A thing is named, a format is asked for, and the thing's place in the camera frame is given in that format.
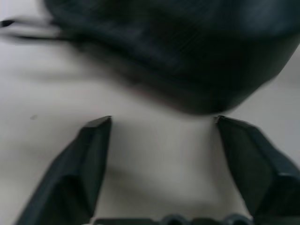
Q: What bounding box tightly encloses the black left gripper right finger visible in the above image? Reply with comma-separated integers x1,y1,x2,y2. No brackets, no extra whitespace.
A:
216,115,300,225

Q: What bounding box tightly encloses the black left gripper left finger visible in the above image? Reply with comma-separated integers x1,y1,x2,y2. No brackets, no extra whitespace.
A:
13,115,113,225

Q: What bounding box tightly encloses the black plastic tool case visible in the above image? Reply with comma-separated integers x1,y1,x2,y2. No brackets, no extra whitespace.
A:
43,0,300,116

